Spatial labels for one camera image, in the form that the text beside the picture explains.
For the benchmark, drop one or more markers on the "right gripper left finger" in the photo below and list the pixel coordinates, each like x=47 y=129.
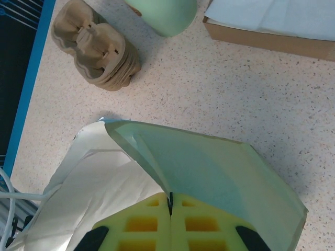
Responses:
x=162 y=235

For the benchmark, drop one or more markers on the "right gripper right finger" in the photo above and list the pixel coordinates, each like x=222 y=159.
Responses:
x=178 y=235

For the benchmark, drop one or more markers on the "stack of brown pulp carriers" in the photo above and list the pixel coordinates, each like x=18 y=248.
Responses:
x=91 y=52

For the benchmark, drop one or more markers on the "brown cardboard napkin box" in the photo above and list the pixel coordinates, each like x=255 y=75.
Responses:
x=261 y=43

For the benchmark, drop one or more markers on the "pale green straw holder cup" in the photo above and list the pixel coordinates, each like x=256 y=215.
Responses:
x=167 y=18

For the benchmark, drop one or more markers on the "white paper napkins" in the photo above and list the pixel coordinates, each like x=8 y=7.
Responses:
x=261 y=15

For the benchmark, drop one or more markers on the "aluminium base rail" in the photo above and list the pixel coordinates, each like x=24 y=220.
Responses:
x=21 y=209

